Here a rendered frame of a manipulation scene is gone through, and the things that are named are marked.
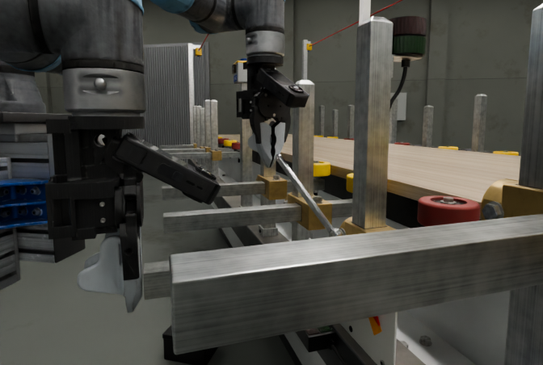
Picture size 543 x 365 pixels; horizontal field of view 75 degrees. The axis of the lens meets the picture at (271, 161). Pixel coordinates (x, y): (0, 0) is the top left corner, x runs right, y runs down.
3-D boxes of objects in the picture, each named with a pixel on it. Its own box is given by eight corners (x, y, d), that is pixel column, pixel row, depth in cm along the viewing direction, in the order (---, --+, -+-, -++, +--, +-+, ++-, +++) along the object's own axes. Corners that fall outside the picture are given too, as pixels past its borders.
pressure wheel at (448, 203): (443, 290, 47) (448, 206, 46) (403, 266, 55) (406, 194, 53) (489, 282, 49) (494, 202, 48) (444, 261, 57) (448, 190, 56)
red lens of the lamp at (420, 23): (398, 31, 46) (399, 14, 46) (372, 41, 52) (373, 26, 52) (435, 35, 48) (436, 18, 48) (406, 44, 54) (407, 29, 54)
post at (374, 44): (360, 354, 52) (371, 13, 46) (348, 339, 55) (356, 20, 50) (380, 349, 53) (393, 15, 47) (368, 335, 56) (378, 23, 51)
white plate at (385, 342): (390, 383, 43) (393, 306, 42) (306, 288, 68) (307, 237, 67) (394, 381, 44) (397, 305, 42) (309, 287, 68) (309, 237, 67)
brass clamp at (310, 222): (305, 231, 67) (305, 205, 66) (281, 213, 79) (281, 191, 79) (334, 228, 68) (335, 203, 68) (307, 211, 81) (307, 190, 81)
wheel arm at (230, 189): (162, 203, 86) (162, 186, 85) (162, 201, 89) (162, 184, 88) (324, 193, 99) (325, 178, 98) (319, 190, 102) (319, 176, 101)
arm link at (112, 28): (54, -33, 36) (142, -22, 39) (61, 75, 38) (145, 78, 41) (31, -72, 29) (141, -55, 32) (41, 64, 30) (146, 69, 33)
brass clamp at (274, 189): (267, 200, 90) (267, 181, 90) (253, 190, 103) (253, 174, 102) (289, 199, 92) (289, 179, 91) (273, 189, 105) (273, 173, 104)
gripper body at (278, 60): (265, 120, 76) (265, 64, 75) (291, 120, 69) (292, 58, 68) (234, 120, 72) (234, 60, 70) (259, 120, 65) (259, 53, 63)
